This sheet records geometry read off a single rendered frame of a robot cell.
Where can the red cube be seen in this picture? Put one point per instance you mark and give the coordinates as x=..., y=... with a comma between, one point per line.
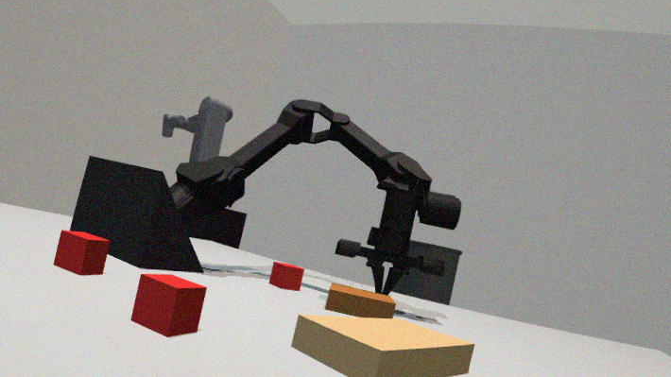
x=286, y=276
x=81, y=253
x=168, y=305

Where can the tan flat block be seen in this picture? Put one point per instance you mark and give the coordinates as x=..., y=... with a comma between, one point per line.
x=381, y=347

